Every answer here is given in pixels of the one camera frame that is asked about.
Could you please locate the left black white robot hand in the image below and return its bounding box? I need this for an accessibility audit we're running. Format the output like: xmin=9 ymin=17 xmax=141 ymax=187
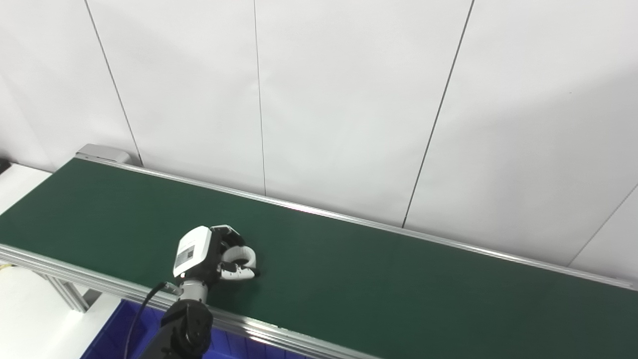
xmin=172 ymin=224 xmax=260 ymax=286

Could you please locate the white toothed ring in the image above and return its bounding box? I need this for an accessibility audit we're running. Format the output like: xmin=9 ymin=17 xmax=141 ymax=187
xmin=221 ymin=245 xmax=257 ymax=272

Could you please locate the green conveyor belt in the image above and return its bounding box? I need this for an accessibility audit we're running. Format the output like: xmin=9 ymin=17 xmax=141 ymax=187
xmin=0 ymin=159 xmax=638 ymax=359
xmin=0 ymin=144 xmax=638 ymax=359

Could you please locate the blue bin with white rings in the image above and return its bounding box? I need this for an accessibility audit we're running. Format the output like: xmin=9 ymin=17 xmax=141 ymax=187
xmin=80 ymin=299 xmax=307 ymax=359

